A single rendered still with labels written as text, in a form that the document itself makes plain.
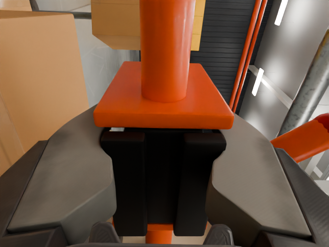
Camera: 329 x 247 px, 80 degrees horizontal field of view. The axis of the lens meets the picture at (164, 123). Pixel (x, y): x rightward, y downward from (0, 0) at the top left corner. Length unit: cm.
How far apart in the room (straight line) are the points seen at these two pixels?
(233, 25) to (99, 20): 1001
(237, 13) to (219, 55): 202
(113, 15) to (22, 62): 130
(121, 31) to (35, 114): 127
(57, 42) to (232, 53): 1136
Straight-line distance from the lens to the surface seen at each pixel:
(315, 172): 345
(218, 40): 1120
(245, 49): 844
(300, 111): 643
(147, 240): 18
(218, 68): 1166
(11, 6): 98
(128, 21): 148
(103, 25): 150
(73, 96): 33
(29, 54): 24
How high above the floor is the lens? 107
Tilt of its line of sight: 2 degrees up
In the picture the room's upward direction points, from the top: 91 degrees clockwise
